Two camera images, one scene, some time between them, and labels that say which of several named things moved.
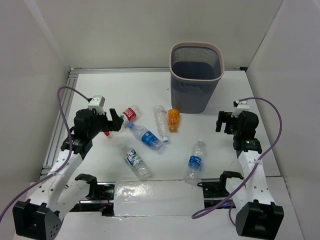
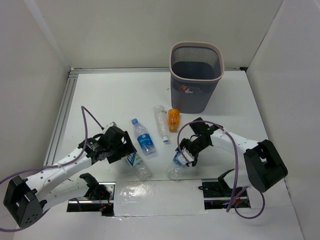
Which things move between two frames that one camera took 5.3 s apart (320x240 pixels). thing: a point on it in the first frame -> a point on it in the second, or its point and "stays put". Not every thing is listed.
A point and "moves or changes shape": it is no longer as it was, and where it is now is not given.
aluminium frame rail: [48, 154] stays put
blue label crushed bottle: [195, 162] -> [173, 171]
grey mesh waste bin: [196, 68] stays put
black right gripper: [225, 117] -> [185, 142]
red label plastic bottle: [128, 116] -> [185, 88]
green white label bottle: [136, 163] stays put
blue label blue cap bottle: [146, 137] moves or changes shape
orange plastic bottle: [173, 119] stays put
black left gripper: [110, 121] -> [128, 146]
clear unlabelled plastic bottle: [160, 115] stays put
